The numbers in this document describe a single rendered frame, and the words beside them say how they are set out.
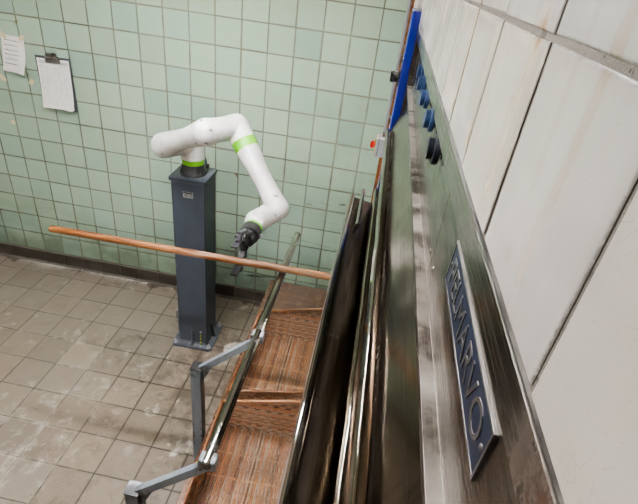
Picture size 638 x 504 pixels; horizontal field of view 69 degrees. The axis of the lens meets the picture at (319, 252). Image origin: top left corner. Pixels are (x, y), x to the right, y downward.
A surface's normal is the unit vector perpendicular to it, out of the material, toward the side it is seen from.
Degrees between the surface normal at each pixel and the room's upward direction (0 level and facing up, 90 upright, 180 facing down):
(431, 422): 0
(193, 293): 90
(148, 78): 90
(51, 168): 90
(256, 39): 90
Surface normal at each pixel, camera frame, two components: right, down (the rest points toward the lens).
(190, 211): -0.14, 0.51
